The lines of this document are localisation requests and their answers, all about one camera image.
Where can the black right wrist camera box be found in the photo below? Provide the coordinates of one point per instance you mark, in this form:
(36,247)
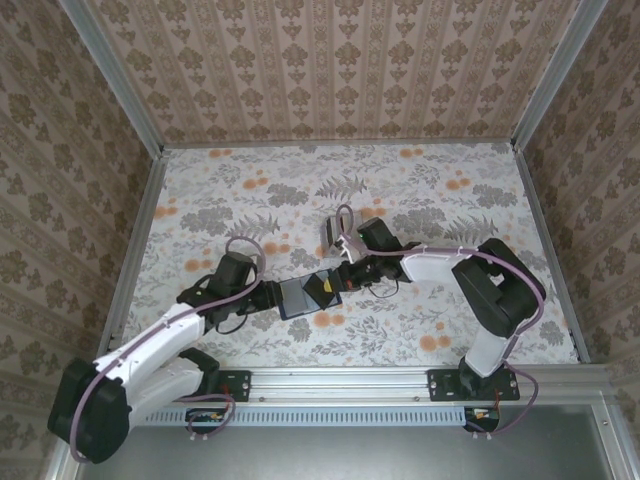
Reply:
(360,275)

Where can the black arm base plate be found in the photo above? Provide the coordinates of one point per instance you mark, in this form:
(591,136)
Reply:
(445,385)
(235,385)

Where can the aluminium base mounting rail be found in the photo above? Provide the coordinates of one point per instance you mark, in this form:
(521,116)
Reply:
(340,385)

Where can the black credit card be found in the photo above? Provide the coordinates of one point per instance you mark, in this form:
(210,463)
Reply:
(315,290)

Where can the blue card holder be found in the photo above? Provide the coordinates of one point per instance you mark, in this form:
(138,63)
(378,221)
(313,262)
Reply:
(295,300)

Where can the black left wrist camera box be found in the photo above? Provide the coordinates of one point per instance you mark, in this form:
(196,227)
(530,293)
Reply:
(257,297)

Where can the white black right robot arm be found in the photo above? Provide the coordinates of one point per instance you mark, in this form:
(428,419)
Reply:
(430,267)

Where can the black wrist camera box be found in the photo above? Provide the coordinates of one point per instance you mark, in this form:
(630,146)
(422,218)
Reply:
(257,297)
(360,275)

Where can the aluminium table side rail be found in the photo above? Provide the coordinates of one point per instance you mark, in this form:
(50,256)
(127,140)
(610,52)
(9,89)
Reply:
(537,210)
(140,215)

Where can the grey metal panel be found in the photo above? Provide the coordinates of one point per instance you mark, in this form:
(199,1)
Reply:
(340,455)

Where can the floral patterned table cover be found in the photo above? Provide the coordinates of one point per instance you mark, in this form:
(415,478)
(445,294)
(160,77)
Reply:
(400,325)

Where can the aluminium table end rail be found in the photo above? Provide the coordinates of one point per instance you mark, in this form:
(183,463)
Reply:
(340,145)

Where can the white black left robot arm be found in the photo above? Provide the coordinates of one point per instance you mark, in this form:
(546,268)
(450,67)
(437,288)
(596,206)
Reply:
(160,340)

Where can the aluminium frame post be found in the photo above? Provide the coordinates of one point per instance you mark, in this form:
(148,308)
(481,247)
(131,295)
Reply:
(555,75)
(117,75)

